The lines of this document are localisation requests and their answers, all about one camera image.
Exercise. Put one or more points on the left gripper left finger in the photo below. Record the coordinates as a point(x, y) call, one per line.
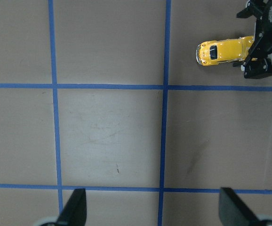
point(75, 210)

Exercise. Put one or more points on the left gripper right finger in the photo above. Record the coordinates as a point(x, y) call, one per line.
point(233, 211)

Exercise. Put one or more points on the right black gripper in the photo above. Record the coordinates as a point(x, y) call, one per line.
point(258, 63)

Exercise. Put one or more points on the yellow beetle toy car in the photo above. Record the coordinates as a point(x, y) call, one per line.
point(217, 52)

